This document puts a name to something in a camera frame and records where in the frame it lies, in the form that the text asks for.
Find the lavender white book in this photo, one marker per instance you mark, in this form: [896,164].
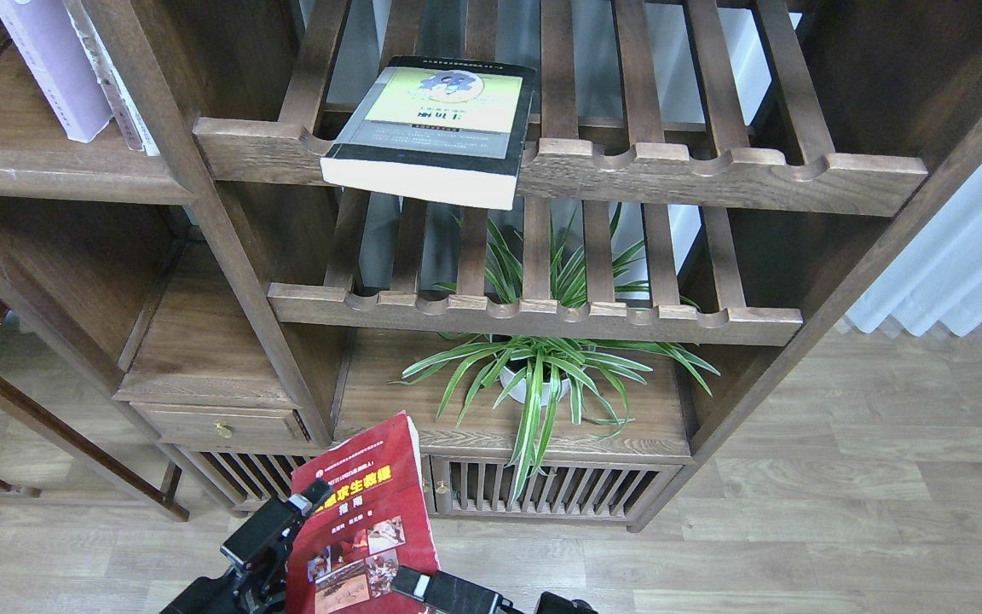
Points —
[46,38]

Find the black yellow thick book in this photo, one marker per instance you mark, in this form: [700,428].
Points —
[437,129]

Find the upright book worn spine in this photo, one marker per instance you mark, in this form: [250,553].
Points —
[124,109]

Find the brass drawer knob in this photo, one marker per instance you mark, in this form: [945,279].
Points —
[222,430]

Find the dark wooden bookshelf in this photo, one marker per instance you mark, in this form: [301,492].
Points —
[736,173]

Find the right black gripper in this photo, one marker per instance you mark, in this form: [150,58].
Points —
[450,594]

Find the white curtain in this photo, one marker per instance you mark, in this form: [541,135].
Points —
[935,285]

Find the wooden furniture at left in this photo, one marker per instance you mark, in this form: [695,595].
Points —
[137,491]

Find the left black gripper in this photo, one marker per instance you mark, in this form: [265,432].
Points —
[258,551]

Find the red cover book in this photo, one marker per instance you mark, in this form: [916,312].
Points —
[348,552]

